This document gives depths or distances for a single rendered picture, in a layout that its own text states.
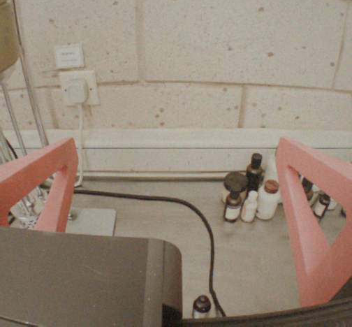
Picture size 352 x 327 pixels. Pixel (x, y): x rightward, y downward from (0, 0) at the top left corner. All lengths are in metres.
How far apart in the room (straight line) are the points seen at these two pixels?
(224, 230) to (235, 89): 0.30
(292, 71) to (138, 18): 0.35
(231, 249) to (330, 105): 0.42
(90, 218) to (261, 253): 0.36
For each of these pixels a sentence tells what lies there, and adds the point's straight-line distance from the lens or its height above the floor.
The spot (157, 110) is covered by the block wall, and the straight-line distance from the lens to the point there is 0.66.
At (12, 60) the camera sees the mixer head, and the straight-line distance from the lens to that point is 0.33.
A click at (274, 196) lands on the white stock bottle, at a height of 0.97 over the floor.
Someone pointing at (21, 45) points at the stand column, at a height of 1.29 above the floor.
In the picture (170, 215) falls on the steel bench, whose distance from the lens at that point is 0.63.
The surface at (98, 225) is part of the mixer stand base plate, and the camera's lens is 0.62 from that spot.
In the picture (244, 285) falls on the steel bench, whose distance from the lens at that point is 0.55.
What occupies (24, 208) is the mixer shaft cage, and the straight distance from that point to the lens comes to 0.44.
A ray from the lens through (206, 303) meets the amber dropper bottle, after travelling 0.46.
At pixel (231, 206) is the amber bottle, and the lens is 0.59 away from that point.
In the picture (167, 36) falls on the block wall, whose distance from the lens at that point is 0.59.
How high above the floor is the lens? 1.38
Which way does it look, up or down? 37 degrees down
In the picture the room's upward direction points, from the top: straight up
